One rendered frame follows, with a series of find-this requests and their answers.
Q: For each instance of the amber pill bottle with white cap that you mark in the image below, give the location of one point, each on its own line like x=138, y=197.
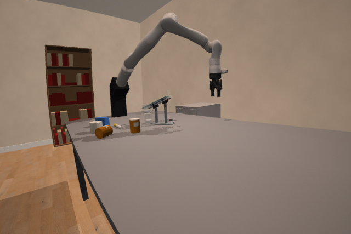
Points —
x=134, y=125

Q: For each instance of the blue block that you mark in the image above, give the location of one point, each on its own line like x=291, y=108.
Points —
x=105, y=120

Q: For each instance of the clear glass vial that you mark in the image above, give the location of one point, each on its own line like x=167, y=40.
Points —
x=148, y=118

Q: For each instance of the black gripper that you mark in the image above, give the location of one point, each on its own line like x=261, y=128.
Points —
x=215, y=83

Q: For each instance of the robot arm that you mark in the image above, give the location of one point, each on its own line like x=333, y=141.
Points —
x=169, y=23

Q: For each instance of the orange pill bottle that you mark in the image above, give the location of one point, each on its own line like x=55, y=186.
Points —
x=103, y=131

